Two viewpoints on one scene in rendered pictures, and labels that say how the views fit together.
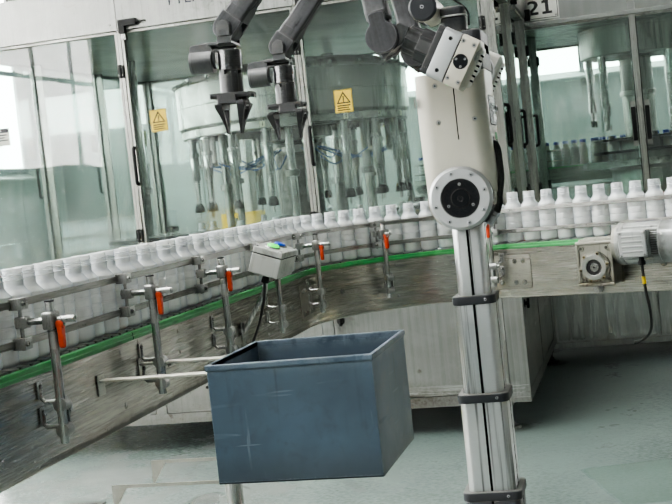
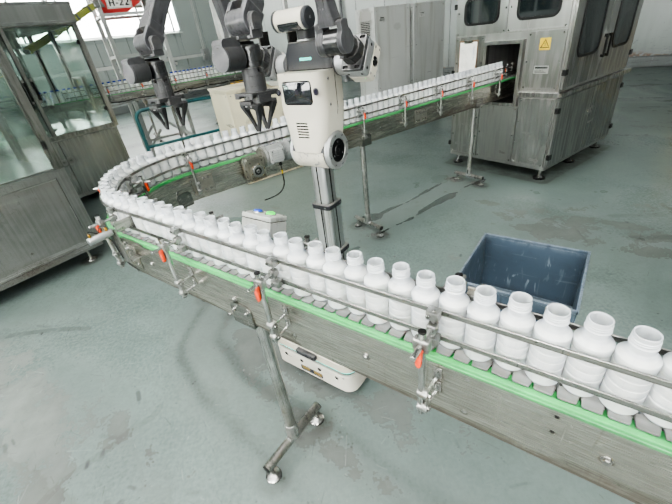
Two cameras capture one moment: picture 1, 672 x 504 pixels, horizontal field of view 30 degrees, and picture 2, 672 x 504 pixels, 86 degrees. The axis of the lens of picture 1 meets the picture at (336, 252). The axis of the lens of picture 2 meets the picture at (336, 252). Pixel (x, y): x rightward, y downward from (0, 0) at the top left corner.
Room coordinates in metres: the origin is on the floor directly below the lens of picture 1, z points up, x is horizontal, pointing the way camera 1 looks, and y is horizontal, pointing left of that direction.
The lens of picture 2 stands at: (2.51, 1.09, 1.61)
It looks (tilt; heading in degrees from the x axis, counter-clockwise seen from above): 31 degrees down; 295
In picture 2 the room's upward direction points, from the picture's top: 8 degrees counter-clockwise
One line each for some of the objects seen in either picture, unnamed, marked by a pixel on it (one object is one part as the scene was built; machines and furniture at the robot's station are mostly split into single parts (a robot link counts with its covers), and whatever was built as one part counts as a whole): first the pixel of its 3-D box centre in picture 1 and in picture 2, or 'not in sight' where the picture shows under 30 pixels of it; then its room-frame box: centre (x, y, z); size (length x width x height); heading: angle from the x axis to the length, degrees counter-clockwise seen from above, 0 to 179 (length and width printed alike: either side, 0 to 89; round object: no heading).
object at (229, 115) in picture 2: not in sight; (264, 128); (5.42, -3.36, 0.59); 1.10 x 0.62 x 1.18; 58
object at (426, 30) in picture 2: not in sight; (419, 62); (3.86, -6.62, 0.96); 0.82 x 0.50 x 1.91; 58
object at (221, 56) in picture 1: (227, 60); (248, 57); (3.09, 0.21, 1.58); 0.07 x 0.06 x 0.07; 77
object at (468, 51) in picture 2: not in sight; (467, 57); (2.81, -3.59, 1.22); 0.23 x 0.04 x 0.32; 148
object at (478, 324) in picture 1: (483, 370); (331, 237); (3.19, -0.34, 0.74); 0.11 x 0.11 x 0.40; 76
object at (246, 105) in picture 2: (232, 114); (259, 112); (3.09, 0.22, 1.45); 0.07 x 0.07 x 0.09; 76
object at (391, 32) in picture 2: not in sight; (384, 69); (4.33, -5.86, 0.96); 0.82 x 0.50 x 1.91; 58
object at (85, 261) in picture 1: (85, 296); (481, 323); (2.49, 0.50, 1.08); 0.06 x 0.06 x 0.17
